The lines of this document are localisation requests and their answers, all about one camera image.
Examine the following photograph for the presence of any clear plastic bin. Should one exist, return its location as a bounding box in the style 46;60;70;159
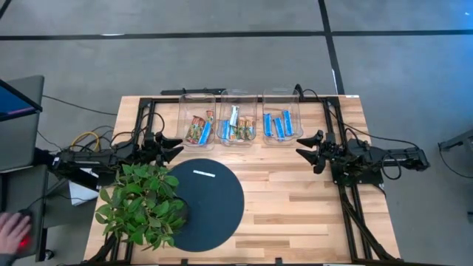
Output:
177;92;218;151
261;87;304;146
217;89;259;147

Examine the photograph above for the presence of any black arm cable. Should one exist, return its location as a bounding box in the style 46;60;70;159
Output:
138;112;166;140
293;83;422;149

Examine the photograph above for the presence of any person's hand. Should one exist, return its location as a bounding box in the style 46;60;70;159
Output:
0;212;33;256

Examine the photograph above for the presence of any green plant in black pot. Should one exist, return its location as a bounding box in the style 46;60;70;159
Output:
95;162;188;252

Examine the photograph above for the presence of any white-backed granola bar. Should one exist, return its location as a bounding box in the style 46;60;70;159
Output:
229;105;240;129

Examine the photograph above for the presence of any round dark blue placemat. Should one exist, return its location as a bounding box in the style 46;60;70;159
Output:
164;158;245;253

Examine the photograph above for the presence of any grey metal stand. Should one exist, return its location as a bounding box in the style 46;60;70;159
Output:
438;128;473;162

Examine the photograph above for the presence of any black desk beam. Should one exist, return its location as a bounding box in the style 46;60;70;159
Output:
32;146;100;190

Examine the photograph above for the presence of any yellow cable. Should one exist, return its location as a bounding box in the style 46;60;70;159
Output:
69;131;101;152

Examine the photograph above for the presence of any laptop with blue screen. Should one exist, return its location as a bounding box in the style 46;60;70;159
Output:
0;78;44;123

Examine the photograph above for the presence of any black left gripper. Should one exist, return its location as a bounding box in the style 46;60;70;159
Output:
140;132;185;167

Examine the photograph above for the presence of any black floor cable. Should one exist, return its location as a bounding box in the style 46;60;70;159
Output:
42;95;118;116

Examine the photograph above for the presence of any black computer mouse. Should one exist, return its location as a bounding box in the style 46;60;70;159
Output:
14;208;36;256

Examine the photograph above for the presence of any black power strip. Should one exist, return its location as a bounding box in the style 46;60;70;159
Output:
160;87;228;97

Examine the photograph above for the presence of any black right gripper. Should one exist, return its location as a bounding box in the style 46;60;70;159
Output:
295;129;352;175

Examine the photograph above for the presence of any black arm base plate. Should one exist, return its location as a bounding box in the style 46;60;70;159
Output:
330;154;385;186

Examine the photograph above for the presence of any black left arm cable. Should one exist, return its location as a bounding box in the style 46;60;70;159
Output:
138;112;166;140

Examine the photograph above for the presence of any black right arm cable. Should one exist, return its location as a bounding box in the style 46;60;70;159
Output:
293;83;422;149

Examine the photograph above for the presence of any white paper sheet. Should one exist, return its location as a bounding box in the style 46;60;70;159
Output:
68;168;108;207

